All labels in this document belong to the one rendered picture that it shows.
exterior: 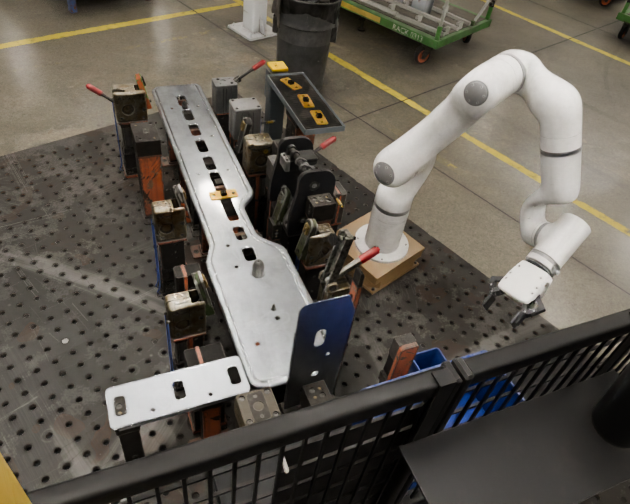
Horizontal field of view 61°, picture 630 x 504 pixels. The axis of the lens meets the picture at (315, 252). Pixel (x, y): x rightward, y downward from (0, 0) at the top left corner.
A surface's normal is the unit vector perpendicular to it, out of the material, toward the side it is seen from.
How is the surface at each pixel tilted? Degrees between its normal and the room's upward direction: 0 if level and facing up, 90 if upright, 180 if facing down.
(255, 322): 0
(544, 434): 0
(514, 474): 0
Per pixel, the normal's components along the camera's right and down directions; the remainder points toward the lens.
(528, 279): -0.49, -0.44
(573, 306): 0.12, -0.72
